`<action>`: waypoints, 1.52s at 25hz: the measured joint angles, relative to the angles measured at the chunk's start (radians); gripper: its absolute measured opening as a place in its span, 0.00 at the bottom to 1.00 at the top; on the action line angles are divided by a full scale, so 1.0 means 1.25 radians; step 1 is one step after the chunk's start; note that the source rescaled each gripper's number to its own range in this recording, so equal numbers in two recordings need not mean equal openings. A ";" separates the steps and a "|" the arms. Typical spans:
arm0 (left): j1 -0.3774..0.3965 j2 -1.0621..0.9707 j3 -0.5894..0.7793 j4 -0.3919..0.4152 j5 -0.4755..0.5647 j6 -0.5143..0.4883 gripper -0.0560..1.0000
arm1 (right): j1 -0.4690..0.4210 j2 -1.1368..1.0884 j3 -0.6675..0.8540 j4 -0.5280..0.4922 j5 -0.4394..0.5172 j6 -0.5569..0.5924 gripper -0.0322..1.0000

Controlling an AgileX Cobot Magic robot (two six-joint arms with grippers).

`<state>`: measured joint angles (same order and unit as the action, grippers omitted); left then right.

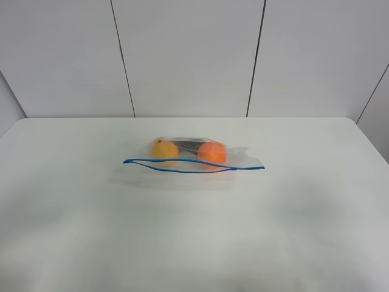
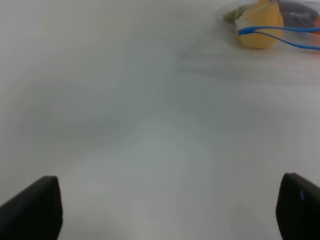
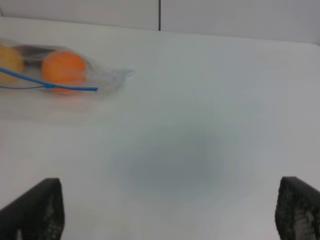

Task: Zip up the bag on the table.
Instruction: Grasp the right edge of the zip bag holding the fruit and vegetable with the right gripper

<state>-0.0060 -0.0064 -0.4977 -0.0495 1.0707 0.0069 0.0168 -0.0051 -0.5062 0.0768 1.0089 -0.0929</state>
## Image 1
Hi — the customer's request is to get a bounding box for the dark purple eggplant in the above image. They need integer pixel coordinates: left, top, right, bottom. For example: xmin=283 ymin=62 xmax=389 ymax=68
xmin=169 ymin=137 xmax=210 ymax=158

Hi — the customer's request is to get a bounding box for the clear zip bag blue seal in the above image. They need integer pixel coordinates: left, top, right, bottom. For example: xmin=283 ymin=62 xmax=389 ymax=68
xmin=111 ymin=136 xmax=265 ymax=190

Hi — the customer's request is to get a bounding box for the yellow pear fruit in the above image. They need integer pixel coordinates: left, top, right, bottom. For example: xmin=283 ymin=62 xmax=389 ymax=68
xmin=151 ymin=139 xmax=179 ymax=159

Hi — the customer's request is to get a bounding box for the orange fruit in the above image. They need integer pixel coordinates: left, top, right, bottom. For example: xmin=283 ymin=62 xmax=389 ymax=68
xmin=198 ymin=142 xmax=227 ymax=165

